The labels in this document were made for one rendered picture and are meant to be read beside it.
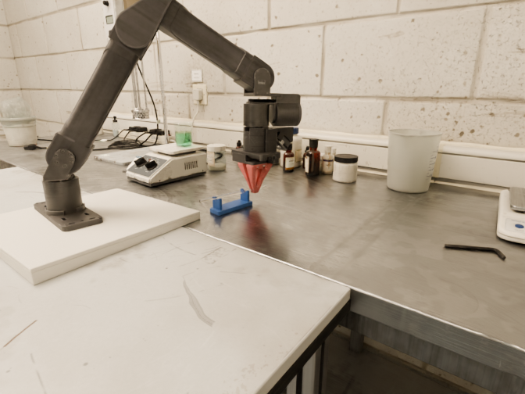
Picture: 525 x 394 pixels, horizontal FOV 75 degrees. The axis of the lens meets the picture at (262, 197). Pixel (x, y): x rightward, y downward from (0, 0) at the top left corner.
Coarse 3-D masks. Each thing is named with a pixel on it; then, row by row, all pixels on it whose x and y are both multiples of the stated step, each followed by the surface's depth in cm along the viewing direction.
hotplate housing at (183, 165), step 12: (156, 156) 99; (168, 156) 97; (180, 156) 98; (192, 156) 100; (204, 156) 103; (168, 168) 95; (180, 168) 98; (192, 168) 101; (204, 168) 104; (132, 180) 98; (144, 180) 93; (156, 180) 93; (168, 180) 96
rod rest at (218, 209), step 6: (246, 192) 78; (246, 198) 78; (216, 204) 73; (222, 204) 77; (228, 204) 77; (234, 204) 77; (240, 204) 77; (246, 204) 78; (210, 210) 74; (216, 210) 73; (222, 210) 73; (228, 210) 74; (234, 210) 75
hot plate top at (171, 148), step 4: (168, 144) 107; (172, 144) 107; (152, 148) 101; (156, 148) 100; (160, 148) 100; (164, 148) 100; (168, 148) 100; (172, 148) 100; (176, 148) 100; (180, 148) 100; (184, 148) 100; (188, 148) 100; (192, 148) 100; (196, 148) 101; (200, 148) 102; (164, 152) 97; (168, 152) 96; (172, 152) 95; (176, 152) 96; (180, 152) 97
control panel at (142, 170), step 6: (144, 156) 101; (150, 156) 100; (156, 162) 96; (162, 162) 95; (132, 168) 98; (138, 168) 97; (144, 168) 96; (156, 168) 93; (144, 174) 93; (150, 174) 92
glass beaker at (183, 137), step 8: (176, 120) 102; (184, 120) 103; (176, 128) 99; (184, 128) 99; (176, 136) 100; (184, 136) 99; (192, 136) 102; (176, 144) 101; (184, 144) 100; (192, 144) 102
